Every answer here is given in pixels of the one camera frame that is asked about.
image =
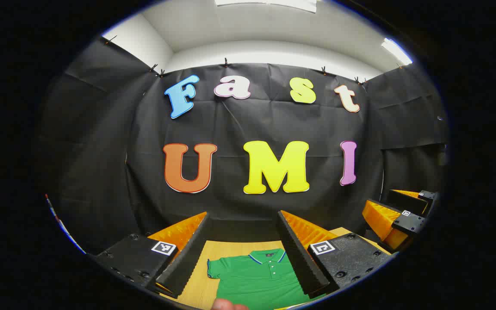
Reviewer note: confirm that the green T-shirt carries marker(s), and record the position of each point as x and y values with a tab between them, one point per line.
256	280

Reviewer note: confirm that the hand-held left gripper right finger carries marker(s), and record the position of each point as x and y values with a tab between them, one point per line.
299	258

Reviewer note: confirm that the ceiling light panel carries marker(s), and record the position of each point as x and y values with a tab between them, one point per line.
396	51
269	4

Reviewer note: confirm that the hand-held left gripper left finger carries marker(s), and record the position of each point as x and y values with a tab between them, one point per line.
187	258

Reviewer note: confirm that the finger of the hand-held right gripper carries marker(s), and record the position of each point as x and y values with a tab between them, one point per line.
405	200
381	219

